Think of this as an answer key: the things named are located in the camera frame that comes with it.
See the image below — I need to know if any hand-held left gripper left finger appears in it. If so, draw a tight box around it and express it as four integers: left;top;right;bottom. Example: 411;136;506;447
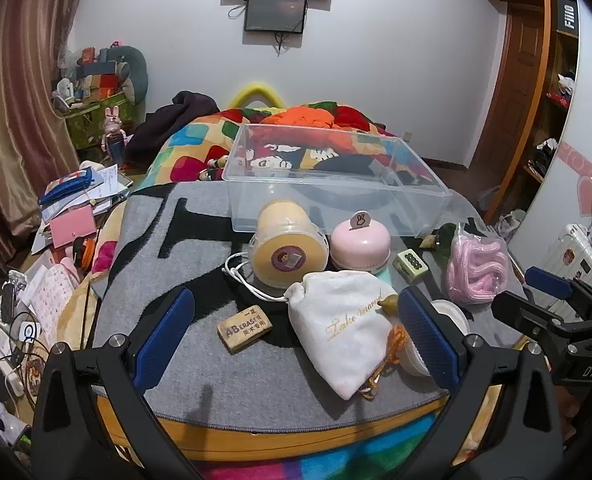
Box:
32;285;204;480

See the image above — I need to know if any cream mahjong tile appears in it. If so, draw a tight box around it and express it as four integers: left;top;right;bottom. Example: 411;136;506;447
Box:
392;248;430;278

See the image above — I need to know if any orange and black tool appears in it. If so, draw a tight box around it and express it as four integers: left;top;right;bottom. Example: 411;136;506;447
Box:
72;236;97;270

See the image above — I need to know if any white power strip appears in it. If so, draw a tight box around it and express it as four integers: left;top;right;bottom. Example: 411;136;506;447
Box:
0;345;24;396

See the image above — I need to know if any stack of colourful boxes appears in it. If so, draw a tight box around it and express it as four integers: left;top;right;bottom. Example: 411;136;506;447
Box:
73;46;127;103

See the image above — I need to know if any wooden wardrobe shelf unit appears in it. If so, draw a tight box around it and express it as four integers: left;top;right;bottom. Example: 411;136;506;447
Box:
456;0;582;221

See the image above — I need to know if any yellow round lidded container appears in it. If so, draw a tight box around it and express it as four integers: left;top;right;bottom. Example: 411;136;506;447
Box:
250;199;331;289

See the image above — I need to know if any pink round container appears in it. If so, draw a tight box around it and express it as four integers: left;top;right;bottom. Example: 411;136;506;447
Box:
330;210;393;275

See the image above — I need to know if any white bag on floor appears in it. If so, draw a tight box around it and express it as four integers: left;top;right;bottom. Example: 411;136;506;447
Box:
496;209;527;241

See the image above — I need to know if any white ribbed suitcase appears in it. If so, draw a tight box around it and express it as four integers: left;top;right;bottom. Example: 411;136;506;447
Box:
536;224;592;311

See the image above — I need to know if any dark clothes pile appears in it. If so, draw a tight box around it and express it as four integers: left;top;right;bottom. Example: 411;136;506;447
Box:
528;137;559;176

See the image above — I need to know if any pink bunny water bottle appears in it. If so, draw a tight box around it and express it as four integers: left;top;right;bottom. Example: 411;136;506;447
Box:
101;106;129;161

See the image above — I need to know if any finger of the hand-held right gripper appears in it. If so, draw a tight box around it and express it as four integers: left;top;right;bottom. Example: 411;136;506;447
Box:
524;266;592;331
492;292;584;356

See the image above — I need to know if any small black wall monitor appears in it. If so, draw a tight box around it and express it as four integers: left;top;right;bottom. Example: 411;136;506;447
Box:
243;0;308;34

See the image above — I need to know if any green patterned storage box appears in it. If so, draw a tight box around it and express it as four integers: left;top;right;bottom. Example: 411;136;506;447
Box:
63;91;144;150

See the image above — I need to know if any brown wooden door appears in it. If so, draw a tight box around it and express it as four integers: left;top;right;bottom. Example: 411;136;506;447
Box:
468;2;552;176

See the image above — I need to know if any orange cloth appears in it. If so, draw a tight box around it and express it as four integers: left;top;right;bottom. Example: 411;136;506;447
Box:
261;105;337;131

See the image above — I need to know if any grey plush pillow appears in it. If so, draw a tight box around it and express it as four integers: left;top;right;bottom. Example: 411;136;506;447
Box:
111;45;149;106

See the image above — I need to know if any white curved panel with hearts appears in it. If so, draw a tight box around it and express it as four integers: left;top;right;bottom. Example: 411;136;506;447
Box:
523;0;592;241

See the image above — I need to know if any dark purple cloth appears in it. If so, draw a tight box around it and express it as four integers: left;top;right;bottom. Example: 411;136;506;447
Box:
125;91;222;168

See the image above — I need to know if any blue pencil case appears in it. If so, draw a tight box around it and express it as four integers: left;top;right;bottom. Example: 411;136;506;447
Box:
38;167;102;206

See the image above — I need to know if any brown striped curtain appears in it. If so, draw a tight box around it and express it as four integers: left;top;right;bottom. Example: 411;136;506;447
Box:
0;0;102;251

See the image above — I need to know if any grey and black mat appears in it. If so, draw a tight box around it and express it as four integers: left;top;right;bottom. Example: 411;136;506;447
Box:
91;180;532;433

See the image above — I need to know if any white drawstring pouch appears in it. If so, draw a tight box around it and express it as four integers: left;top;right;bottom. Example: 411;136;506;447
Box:
222;251;402;402

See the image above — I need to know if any gourd pendant with orange cord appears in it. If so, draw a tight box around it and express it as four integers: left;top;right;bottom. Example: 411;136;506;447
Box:
360;294;409;402

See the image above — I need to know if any worn beige eraser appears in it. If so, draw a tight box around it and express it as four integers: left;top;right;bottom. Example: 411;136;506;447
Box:
216;304;273;355

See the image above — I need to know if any pink wallet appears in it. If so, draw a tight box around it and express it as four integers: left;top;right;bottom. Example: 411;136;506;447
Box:
49;206;98;248

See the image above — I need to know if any pile of white papers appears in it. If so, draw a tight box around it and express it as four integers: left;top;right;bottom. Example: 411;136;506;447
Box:
41;162;132;221

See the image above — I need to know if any pink rope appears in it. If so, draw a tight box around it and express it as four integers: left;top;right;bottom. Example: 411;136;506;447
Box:
443;222;512;306

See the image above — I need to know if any patterned white notebook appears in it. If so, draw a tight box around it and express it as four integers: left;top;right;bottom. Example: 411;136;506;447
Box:
28;262;79;341

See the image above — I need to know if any clear plastic storage bin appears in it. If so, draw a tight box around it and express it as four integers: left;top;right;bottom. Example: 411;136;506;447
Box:
222;122;454;238

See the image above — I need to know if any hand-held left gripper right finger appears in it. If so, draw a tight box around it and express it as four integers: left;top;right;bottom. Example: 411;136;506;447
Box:
390;286;566;480

